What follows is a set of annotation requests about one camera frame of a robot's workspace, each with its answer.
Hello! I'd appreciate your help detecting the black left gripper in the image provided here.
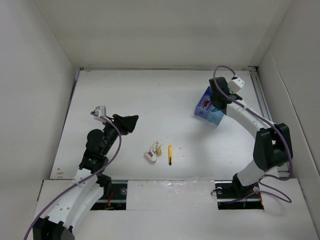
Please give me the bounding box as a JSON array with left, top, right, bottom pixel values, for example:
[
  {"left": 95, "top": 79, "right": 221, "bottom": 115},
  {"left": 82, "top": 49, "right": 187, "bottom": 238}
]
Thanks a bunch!
[{"left": 101, "top": 114, "right": 138, "bottom": 156}]

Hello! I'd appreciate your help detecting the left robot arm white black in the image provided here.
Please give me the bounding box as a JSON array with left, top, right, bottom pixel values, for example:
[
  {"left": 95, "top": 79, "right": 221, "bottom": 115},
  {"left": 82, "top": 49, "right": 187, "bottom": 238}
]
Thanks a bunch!
[{"left": 28, "top": 107, "right": 139, "bottom": 240}]

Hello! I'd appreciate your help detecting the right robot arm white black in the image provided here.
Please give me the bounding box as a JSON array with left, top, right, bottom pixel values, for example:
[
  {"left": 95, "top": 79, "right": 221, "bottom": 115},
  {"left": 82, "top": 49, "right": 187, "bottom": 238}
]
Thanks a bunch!
[{"left": 209, "top": 76, "right": 293, "bottom": 200}]

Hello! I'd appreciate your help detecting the blue two-compartment container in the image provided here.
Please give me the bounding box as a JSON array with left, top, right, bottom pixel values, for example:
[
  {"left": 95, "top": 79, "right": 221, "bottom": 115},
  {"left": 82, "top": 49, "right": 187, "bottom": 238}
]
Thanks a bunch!
[{"left": 194, "top": 86, "right": 224, "bottom": 126}]

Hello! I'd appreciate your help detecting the white eraser red label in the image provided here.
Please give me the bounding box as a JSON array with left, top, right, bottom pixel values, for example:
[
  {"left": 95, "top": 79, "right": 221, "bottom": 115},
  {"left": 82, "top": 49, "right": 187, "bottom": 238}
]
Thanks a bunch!
[{"left": 150, "top": 141, "right": 162, "bottom": 152}]

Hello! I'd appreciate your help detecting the white grey correction tape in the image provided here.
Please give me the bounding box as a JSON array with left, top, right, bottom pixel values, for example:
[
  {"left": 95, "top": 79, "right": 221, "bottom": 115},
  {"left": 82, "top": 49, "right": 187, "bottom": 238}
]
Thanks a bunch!
[{"left": 148, "top": 149, "right": 157, "bottom": 158}]

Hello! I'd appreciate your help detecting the tan small eraser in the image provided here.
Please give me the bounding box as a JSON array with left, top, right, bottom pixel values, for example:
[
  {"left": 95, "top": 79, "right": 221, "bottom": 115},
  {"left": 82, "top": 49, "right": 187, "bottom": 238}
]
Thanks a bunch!
[{"left": 156, "top": 147, "right": 162, "bottom": 156}]

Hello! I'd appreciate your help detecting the pink white correction tape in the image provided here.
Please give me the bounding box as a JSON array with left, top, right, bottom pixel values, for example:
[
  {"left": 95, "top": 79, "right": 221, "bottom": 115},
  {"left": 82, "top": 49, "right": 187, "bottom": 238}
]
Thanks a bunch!
[{"left": 144, "top": 152, "right": 158, "bottom": 164}]

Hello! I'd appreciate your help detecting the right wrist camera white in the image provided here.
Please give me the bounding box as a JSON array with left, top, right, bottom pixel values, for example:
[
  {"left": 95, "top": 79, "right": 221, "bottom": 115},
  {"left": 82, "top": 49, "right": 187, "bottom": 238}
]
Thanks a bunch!
[{"left": 227, "top": 77, "right": 245, "bottom": 94}]

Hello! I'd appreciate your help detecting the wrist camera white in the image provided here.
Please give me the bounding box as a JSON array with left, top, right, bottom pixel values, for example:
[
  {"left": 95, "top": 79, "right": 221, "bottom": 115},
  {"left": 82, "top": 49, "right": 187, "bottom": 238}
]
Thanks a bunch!
[
  {"left": 90, "top": 105, "right": 107, "bottom": 123},
  {"left": 227, "top": 77, "right": 245, "bottom": 94}
]

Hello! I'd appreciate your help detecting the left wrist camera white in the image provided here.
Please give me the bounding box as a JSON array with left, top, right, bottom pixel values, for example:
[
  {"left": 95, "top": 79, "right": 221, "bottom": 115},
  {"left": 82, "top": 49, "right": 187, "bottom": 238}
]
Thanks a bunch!
[{"left": 90, "top": 105, "right": 107, "bottom": 123}]

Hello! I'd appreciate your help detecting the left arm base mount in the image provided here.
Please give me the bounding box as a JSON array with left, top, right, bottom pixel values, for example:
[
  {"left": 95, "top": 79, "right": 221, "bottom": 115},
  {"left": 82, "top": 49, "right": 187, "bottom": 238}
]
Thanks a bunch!
[{"left": 91, "top": 181, "right": 128, "bottom": 211}]

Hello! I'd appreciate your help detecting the aluminium rail right side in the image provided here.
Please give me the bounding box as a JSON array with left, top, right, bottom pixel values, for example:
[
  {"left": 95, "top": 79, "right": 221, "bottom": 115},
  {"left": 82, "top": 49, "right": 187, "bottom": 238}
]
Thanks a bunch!
[{"left": 248, "top": 66, "right": 290, "bottom": 180}]

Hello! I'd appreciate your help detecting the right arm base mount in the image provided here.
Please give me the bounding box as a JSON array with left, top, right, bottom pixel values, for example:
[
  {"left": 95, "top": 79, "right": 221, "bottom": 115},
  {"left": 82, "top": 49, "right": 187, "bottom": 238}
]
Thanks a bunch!
[{"left": 211, "top": 180, "right": 264, "bottom": 210}]

